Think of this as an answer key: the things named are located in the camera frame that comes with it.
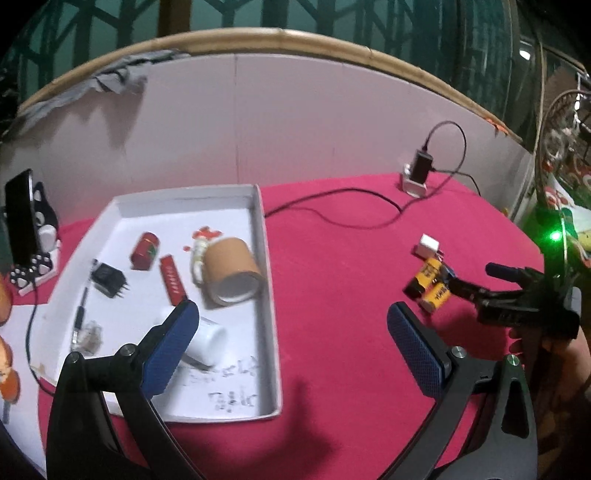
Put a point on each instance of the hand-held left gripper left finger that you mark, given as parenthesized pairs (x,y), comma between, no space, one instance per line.
(173,350)

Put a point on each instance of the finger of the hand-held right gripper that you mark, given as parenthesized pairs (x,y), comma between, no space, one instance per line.
(468,290)
(505,272)

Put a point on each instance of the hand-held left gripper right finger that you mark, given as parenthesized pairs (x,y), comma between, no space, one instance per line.
(415,350)

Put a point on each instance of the yellow battery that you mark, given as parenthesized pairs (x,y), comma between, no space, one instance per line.
(436,297)
(427,272)

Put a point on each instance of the white plastic bottle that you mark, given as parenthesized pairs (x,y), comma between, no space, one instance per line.
(210,339)

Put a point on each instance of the red lighter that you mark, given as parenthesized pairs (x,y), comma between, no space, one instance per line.
(173,281)

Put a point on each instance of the black pen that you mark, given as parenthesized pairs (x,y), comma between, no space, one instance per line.
(87,332)

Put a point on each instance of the white tube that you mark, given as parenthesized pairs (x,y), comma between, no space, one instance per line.
(199,258)

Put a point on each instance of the red can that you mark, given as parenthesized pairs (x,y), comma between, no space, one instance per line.
(145,249)

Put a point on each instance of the white cardboard tray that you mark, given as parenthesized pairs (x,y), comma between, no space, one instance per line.
(138,221)

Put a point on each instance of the person's right hand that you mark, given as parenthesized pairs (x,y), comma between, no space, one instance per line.
(570,369)

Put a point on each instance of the white charger plug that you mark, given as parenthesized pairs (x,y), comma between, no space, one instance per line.
(427,244)

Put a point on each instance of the red tablecloth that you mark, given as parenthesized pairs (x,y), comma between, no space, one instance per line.
(346,323)

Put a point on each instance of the black power adapter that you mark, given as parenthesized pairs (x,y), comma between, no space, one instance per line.
(108,279)

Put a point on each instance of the brown tape roll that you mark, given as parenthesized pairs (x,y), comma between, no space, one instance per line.
(231,272)

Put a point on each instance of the white device stand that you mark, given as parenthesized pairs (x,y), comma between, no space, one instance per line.
(411,189)

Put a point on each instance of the black device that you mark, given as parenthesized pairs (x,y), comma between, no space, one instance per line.
(421,166)

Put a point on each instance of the orange tape piece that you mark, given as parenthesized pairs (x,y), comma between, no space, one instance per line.
(501,127)

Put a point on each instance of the cat-shaped phone stand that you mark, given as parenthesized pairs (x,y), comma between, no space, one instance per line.
(44,249)

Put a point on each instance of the orange toy figure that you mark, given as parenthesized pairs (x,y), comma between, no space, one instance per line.
(9,378)
(2,300)

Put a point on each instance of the black smartphone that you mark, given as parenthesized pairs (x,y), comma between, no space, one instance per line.
(21,221)

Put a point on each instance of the grey cloth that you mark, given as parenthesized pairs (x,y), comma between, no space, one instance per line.
(120,74)

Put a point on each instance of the teal patterned curtain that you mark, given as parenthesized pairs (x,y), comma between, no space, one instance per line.
(323,18)

